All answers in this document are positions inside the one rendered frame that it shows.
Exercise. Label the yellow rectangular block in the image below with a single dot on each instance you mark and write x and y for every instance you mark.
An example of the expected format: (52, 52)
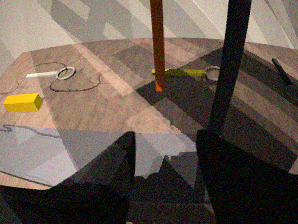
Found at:
(27, 103)

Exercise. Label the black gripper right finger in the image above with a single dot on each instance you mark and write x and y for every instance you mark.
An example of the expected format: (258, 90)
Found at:
(242, 188)

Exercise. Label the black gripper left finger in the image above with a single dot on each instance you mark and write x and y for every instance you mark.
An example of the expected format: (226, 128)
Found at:
(97, 194)

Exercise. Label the orange long bar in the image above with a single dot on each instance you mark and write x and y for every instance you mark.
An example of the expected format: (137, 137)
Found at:
(158, 44)

